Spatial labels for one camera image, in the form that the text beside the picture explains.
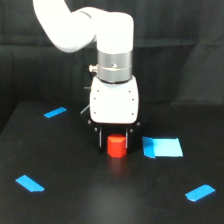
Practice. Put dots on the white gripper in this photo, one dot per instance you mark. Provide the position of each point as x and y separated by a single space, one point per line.
114 104

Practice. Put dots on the red hexagonal block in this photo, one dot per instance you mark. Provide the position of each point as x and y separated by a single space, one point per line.
116 145

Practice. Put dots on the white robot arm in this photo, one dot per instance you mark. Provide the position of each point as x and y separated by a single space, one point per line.
112 32

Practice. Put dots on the light blue paper square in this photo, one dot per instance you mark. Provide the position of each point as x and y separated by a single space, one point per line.
154 147

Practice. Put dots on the blue tape strip far left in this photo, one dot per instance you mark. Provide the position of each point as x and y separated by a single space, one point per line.
55 112

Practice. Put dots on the blue tape strip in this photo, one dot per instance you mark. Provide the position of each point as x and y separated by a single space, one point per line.
199 193
29 184
55 112

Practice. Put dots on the blue tape strip near left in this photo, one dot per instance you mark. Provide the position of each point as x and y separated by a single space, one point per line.
29 184

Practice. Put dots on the black backdrop curtain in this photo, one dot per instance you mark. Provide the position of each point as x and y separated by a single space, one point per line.
178 55

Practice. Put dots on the blue tape strip near right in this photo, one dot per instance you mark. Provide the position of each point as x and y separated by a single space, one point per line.
199 193

